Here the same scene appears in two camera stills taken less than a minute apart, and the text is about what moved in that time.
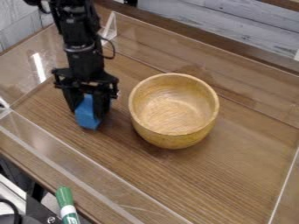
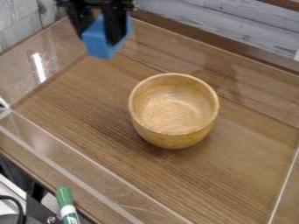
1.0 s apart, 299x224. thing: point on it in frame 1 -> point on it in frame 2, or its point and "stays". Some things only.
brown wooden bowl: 173,108 stays
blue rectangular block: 86,113 -> 95,39
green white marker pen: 70,212 stays
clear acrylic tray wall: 107,199 stays
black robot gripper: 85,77 -> 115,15
